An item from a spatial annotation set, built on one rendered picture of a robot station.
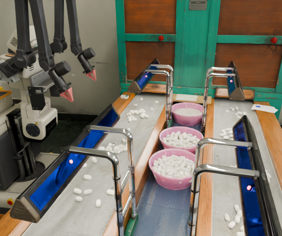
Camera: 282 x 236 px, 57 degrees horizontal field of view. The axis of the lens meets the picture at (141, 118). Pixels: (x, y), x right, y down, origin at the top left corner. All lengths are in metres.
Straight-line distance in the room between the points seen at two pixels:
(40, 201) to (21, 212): 0.05
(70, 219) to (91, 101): 2.51
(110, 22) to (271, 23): 1.75
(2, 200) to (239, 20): 2.15
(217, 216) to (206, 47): 1.40
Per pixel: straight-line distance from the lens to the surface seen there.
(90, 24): 3.26
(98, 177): 1.32
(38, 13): 1.50
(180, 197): 1.30
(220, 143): 0.86
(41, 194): 0.74
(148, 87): 2.25
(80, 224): 1.11
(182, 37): 2.16
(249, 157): 0.84
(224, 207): 1.19
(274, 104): 2.33
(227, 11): 2.15
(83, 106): 3.58
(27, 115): 1.89
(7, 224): 1.17
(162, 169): 1.36
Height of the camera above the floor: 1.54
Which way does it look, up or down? 25 degrees down
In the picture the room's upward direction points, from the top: 1 degrees counter-clockwise
